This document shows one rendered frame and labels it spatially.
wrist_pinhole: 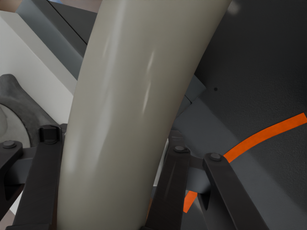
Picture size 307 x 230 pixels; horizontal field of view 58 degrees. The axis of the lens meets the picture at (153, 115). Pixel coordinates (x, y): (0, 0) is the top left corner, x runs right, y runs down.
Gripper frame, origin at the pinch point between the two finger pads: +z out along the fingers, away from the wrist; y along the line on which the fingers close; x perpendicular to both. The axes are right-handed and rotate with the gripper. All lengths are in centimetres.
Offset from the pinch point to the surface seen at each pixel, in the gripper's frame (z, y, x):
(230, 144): 98, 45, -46
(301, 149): 88, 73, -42
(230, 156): 97, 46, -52
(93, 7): 131, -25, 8
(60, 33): 41.9, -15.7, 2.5
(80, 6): 134, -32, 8
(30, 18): 44.2, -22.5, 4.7
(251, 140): 95, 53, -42
